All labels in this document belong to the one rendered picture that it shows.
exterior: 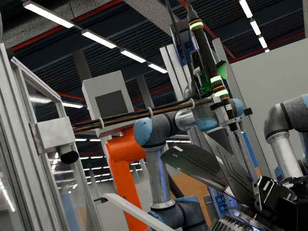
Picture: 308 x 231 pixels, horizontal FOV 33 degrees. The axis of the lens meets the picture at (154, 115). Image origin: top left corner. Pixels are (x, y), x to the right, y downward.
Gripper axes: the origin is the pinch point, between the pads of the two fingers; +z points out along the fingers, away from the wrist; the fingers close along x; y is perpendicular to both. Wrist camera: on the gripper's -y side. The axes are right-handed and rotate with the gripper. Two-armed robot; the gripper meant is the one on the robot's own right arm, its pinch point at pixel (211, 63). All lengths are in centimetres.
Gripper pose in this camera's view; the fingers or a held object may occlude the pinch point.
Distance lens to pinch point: 173.6
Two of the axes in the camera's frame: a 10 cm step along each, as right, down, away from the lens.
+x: -9.4, 2.9, -1.9
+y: 3.2, 9.4, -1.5
